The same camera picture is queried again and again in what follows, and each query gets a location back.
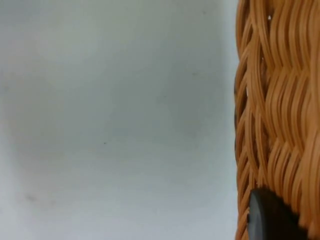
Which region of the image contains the pale brown wicker basket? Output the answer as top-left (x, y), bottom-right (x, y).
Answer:
top-left (233, 0), bottom-right (320, 240)

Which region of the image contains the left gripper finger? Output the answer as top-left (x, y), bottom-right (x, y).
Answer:
top-left (246, 186), bottom-right (310, 240)

